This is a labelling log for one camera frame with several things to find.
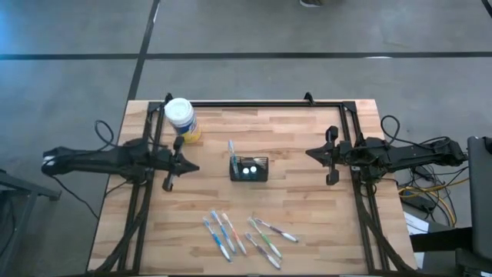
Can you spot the grey metal stand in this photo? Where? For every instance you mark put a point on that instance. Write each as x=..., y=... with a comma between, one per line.
x=23, y=186

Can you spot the person's foot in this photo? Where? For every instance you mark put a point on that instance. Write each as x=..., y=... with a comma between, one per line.
x=311, y=2

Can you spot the black power brick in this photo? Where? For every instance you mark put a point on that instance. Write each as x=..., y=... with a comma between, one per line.
x=421, y=204

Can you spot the blue toothpaste tube white cap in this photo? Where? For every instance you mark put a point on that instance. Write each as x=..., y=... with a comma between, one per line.
x=253, y=169
x=246, y=170

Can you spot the black aluminium table frame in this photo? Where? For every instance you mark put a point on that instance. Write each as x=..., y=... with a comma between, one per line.
x=269, y=104

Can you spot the black table clamp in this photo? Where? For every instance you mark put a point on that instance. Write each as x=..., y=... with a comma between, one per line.
x=168, y=97
x=308, y=98

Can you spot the white paper sheet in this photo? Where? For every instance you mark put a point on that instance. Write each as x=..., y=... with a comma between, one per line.
x=415, y=225

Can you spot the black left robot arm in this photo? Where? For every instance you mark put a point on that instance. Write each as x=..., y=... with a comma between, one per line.
x=96, y=159

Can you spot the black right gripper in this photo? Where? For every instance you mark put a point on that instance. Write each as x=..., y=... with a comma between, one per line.
x=338, y=154

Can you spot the Lysol wipes canister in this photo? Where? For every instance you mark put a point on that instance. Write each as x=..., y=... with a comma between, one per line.
x=184, y=123

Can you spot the orange and white toothbrush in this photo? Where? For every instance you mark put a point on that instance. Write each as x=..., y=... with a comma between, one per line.
x=234, y=234

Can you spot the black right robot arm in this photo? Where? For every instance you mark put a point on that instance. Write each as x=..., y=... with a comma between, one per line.
x=403, y=155

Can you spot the green and white toothbrush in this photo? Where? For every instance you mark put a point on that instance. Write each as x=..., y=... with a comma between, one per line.
x=259, y=161
x=265, y=238

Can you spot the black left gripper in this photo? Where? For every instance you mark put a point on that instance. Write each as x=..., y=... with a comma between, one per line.
x=169, y=161

